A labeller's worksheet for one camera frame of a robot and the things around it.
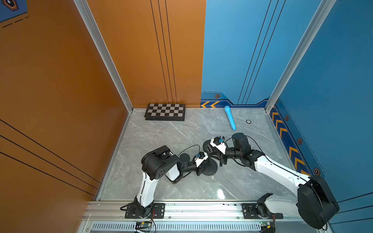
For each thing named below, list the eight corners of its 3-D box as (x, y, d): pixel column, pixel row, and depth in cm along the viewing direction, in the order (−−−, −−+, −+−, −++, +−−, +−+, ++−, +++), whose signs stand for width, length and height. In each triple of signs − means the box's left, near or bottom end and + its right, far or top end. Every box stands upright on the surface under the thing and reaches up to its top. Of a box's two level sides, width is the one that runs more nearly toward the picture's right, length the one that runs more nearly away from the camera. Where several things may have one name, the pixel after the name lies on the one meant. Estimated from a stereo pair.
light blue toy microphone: (231, 131, 109) (233, 127, 105) (224, 109, 123) (225, 105, 120) (236, 130, 109) (237, 127, 106) (228, 108, 124) (229, 105, 120)
